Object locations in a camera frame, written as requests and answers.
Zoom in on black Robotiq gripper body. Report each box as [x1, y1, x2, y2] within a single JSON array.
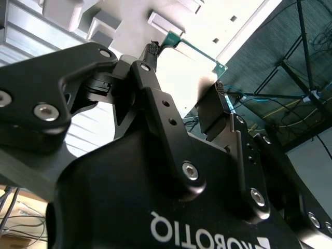
[[45, 129, 304, 249]]

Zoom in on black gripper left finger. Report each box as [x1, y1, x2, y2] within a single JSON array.
[[0, 39, 208, 202]]

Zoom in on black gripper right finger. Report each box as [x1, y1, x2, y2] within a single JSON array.
[[195, 80, 332, 237]]

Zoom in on silver CPU green board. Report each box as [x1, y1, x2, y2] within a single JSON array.
[[155, 30, 229, 107]]

